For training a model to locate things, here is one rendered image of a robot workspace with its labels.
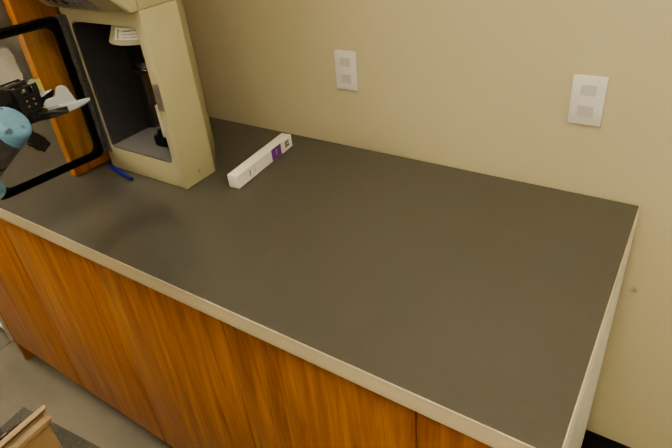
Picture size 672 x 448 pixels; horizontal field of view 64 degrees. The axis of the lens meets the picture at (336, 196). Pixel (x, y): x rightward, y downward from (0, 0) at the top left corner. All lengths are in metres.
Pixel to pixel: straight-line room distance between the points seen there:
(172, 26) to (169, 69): 0.10
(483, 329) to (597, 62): 0.63
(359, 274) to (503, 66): 0.60
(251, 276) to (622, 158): 0.86
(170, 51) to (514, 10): 0.81
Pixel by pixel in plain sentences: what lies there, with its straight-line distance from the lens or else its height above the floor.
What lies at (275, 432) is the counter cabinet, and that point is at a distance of 1.38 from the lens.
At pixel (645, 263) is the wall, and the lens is 1.51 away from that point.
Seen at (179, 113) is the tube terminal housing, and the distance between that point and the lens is 1.45.
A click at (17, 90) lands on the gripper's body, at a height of 1.30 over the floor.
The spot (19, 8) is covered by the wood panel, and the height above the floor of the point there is 1.41.
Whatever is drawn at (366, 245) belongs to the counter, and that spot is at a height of 0.94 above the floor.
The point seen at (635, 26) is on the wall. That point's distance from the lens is 1.28.
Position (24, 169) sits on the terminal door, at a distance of 1.63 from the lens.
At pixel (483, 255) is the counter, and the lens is 1.16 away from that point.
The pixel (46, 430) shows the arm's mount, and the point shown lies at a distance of 0.76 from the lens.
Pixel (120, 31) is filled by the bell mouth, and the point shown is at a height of 1.35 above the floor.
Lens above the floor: 1.65
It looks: 31 degrees down
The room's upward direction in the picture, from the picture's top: 6 degrees counter-clockwise
